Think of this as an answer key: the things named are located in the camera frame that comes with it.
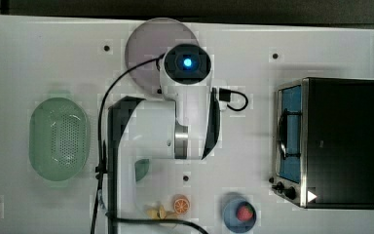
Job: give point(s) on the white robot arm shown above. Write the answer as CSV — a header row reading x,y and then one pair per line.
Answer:
x,y
183,125

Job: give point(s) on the black toaster oven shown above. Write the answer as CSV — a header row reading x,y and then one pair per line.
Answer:
x,y
324,143

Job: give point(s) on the green mug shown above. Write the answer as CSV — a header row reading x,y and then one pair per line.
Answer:
x,y
141,168

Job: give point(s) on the pink round plate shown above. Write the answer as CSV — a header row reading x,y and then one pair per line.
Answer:
x,y
150,40

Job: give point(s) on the orange slice toy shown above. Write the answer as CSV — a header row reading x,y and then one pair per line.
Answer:
x,y
181,205

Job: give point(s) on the yellow banana peel toy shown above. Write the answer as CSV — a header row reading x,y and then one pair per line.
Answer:
x,y
161,213

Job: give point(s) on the blue small bowl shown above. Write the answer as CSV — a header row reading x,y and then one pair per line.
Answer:
x,y
230,220

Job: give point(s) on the strawberry in blue bowl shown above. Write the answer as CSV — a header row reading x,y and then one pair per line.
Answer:
x,y
244,212

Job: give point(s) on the green oval colander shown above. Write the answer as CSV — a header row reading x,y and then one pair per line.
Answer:
x,y
59,139

